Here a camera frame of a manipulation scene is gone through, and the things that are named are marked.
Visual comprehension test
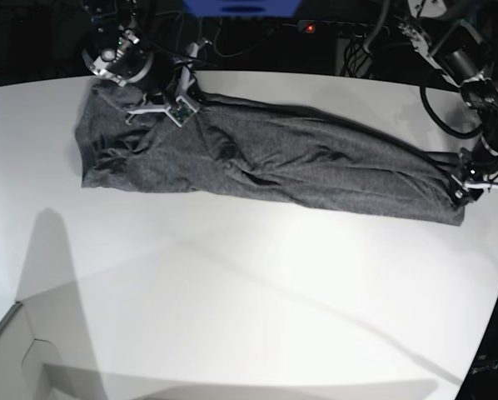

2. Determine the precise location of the black power strip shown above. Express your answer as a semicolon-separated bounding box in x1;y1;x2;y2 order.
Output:
296;19;376;39

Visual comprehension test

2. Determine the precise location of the white table partition panel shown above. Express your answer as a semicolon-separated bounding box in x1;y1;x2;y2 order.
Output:
0;300;108;400

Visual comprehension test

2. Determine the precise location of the black cable bundle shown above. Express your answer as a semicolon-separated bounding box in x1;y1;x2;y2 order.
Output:
341;36;377;80

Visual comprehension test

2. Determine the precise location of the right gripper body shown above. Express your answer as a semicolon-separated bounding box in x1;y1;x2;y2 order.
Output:
123;39;211;127

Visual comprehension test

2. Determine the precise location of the blue box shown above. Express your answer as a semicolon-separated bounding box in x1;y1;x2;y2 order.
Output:
183;0;301;18

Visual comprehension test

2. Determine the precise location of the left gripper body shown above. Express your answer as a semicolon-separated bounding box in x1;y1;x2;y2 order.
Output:
449;148;498;207

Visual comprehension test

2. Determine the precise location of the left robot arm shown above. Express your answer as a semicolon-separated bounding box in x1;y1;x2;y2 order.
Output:
363;1;498;205

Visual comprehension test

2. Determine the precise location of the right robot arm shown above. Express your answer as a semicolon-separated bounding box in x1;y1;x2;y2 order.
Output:
81;1;211;127

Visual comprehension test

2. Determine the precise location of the grey t-shirt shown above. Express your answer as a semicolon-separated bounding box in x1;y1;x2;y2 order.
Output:
75;81;465;226

